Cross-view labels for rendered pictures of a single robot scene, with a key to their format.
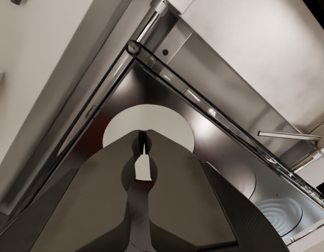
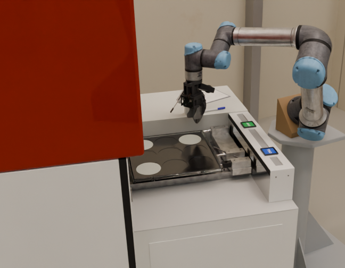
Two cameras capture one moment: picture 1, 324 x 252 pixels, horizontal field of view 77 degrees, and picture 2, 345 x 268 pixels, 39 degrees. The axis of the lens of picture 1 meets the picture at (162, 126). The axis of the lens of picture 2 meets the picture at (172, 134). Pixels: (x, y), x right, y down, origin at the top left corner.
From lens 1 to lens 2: 2.21 m
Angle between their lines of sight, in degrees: 88
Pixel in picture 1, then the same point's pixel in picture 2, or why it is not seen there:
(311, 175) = (226, 186)
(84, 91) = not seen: hidden behind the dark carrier
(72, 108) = not seen: hidden behind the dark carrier
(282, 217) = (206, 162)
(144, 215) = (171, 148)
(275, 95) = (221, 147)
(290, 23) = (230, 141)
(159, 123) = (196, 137)
